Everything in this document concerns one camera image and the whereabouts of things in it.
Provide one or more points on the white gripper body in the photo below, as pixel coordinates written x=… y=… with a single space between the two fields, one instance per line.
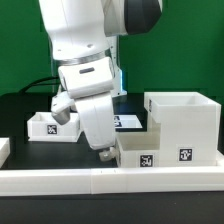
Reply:
x=97 y=120

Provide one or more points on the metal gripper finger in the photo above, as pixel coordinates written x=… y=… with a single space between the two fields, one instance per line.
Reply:
x=106 y=155

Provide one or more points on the white drawer box front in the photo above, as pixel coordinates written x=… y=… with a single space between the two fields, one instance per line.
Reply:
x=137 y=149

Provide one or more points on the white drawer box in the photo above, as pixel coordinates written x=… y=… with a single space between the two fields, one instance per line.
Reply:
x=137 y=149
x=43 y=127

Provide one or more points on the white drawer cabinet frame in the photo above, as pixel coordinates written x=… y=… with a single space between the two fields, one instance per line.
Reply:
x=188 y=126

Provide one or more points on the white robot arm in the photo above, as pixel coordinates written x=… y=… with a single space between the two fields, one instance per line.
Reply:
x=79 y=31

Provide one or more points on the white drawer box rear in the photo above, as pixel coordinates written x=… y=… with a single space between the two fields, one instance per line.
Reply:
x=43 y=127

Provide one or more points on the paper sheet with markers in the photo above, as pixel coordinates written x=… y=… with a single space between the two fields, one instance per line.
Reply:
x=127 y=122

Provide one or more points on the white left fence piece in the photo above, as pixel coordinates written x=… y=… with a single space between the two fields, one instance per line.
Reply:
x=4 y=150

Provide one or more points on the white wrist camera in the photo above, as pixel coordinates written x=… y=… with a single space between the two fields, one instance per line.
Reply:
x=60 y=107

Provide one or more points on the white front fence rail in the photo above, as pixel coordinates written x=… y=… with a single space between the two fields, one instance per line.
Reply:
x=111 y=180

